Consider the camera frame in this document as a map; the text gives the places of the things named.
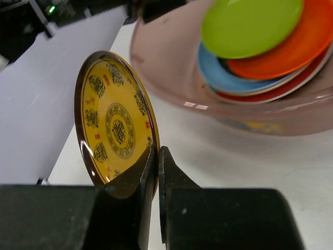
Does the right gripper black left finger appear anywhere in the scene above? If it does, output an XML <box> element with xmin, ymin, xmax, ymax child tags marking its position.
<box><xmin>1</xmin><ymin>147</ymin><xmax>156</xmax><ymax>249</ymax></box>

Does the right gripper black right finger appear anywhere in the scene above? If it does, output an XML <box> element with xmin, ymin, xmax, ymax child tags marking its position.
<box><xmin>158</xmin><ymin>146</ymin><xmax>304</xmax><ymax>249</ymax></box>

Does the yellow patterned brown-rimmed plate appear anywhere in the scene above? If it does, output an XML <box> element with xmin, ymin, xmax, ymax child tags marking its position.
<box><xmin>74</xmin><ymin>51</ymin><xmax>160</xmax><ymax>199</ymax></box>

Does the light blue plastic plate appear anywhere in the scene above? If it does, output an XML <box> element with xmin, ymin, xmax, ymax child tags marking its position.
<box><xmin>197</xmin><ymin>43</ymin><xmax>306</xmax><ymax>96</ymax></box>

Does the red plate with teal flower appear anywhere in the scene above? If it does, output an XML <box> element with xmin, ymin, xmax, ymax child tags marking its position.
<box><xmin>209</xmin><ymin>45</ymin><xmax>332</xmax><ymax>105</ymax></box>

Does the lime green plastic plate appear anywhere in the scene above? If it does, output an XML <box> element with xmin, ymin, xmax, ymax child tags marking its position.
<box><xmin>201</xmin><ymin>0</ymin><xmax>304</xmax><ymax>59</ymax></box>

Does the orange plastic plate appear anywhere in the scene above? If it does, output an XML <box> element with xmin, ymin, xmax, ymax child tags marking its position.
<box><xmin>227</xmin><ymin>0</ymin><xmax>332</xmax><ymax>80</ymax></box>

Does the pink translucent plastic bin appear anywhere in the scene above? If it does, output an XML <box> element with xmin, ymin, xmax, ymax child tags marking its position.
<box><xmin>130</xmin><ymin>1</ymin><xmax>332</xmax><ymax>136</ymax></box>

